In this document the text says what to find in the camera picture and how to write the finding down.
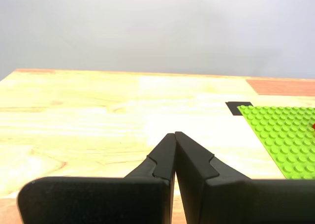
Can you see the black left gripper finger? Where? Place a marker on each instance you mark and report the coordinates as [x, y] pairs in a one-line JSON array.
[[246, 201], [98, 201]]

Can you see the green studded baseplate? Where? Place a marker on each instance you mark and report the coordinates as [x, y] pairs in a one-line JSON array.
[[288, 140]]

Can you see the black tape patch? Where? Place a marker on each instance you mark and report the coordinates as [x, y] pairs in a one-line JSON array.
[[233, 108]]

